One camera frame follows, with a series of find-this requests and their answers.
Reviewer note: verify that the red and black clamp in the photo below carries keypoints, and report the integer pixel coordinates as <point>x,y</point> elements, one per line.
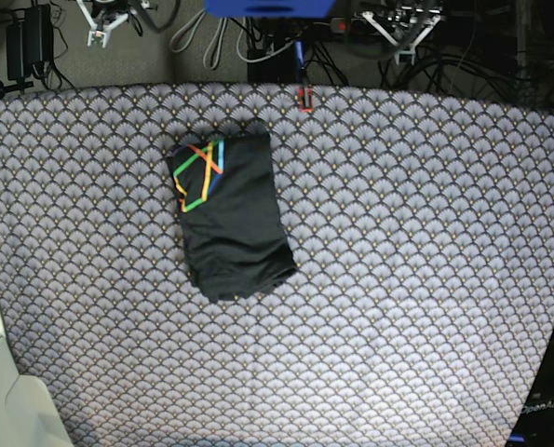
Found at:
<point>305,98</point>

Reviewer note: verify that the black power adapter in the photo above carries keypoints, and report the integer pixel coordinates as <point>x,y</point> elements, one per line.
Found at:
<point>30,44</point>

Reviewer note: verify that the blue clamp handle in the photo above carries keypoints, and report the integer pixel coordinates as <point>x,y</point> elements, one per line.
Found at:
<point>299,54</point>

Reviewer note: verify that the fan-patterned table cloth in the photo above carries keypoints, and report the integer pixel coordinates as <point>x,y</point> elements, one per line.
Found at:
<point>421,227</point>

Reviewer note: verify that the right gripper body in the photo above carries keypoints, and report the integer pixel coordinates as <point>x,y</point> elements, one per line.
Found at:
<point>103,17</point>

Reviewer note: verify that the white plastic bin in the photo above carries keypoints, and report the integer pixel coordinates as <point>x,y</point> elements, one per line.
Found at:
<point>28,415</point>

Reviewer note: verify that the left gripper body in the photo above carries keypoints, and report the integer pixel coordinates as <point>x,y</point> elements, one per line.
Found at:
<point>403,24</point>

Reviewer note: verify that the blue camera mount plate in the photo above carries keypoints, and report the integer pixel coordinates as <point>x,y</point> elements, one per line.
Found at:
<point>268,8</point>

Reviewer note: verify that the dark grey T-shirt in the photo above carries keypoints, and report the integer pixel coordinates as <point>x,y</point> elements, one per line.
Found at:
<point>234,243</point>

